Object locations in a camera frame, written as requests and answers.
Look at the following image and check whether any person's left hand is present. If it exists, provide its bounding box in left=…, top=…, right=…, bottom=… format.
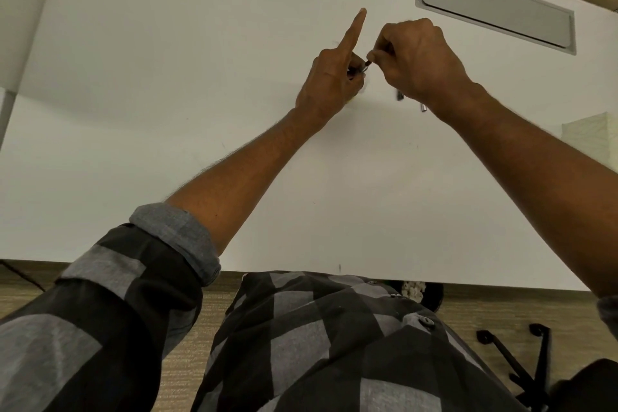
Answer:
left=295, top=7, right=368, bottom=130

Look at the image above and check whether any person's right hand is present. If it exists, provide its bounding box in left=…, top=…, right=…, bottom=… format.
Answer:
left=366, top=18, right=477, bottom=120

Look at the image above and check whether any person's left forearm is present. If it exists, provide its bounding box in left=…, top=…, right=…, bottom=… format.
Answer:
left=164, top=107, right=322, bottom=256

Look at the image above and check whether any person's right forearm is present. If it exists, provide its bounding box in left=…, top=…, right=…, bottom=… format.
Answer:
left=435, top=82, right=618, bottom=300

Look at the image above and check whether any white paper box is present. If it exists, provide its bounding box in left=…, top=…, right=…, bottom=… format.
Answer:
left=561, top=111, right=618, bottom=172

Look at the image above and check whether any black shoe with white print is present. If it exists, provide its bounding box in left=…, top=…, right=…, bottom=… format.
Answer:
left=389, top=280, right=445, bottom=314

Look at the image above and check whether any grey black checked shirt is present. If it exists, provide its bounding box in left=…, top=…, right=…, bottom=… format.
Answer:
left=0, top=202, right=618, bottom=412

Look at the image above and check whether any black office chair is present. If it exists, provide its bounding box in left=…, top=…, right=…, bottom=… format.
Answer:
left=475, top=323, right=618, bottom=412

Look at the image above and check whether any silver desk cable flap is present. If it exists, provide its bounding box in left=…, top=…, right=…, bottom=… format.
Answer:
left=415, top=0, right=577, bottom=56

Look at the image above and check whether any black cable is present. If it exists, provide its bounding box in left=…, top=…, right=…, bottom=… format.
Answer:
left=0, top=259, right=47, bottom=293

